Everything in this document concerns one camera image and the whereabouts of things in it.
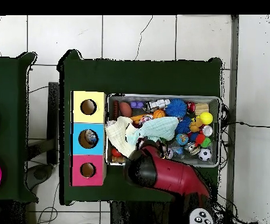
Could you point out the cream muslin cloth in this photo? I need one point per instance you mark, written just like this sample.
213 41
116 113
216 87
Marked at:
117 135

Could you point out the light blue muslin cloth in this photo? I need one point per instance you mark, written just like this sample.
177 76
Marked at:
158 128

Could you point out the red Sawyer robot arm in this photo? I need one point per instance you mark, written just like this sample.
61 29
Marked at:
176 175

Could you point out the wooden box with three holes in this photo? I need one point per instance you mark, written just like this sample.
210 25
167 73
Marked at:
78 116

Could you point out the silver mesh bin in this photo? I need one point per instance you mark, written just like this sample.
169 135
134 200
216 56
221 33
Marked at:
215 105

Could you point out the brown toy football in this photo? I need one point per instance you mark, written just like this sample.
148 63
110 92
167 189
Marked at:
125 109

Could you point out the orange toy basketball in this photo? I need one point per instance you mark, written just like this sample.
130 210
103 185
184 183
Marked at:
159 113

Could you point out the silver toy robot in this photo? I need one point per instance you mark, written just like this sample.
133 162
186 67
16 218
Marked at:
158 104

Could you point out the dark green table cloth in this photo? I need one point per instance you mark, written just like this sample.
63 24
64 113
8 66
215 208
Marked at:
148 77
8 93

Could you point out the small globe print ball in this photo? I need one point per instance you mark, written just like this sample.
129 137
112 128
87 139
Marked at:
182 139

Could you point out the yellow ball with white seam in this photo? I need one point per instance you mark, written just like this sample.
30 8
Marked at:
206 118

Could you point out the small toy soccer ball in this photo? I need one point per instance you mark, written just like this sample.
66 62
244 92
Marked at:
205 154

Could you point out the grey metal post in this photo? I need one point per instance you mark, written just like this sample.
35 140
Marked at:
232 140

